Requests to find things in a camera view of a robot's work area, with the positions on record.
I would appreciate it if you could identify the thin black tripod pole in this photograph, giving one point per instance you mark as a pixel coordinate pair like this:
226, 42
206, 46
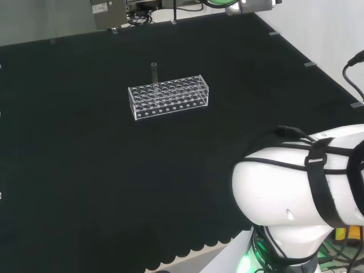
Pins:
175, 10

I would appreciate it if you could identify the yellow box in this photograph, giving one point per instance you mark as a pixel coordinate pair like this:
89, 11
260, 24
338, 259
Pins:
354, 234

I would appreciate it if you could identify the clear glass test tube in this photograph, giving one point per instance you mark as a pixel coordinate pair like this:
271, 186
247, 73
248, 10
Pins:
154, 72

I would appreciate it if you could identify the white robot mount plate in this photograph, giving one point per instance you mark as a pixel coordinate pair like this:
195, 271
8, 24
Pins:
227, 256

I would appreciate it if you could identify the black bench cloth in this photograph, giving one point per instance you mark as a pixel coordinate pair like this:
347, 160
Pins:
85, 170

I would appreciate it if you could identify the grey metal cabinet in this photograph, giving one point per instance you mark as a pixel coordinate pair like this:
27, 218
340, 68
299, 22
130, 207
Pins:
109, 14

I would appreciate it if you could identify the clear plastic test tube rack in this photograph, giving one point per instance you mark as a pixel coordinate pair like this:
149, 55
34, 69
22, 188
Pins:
170, 99

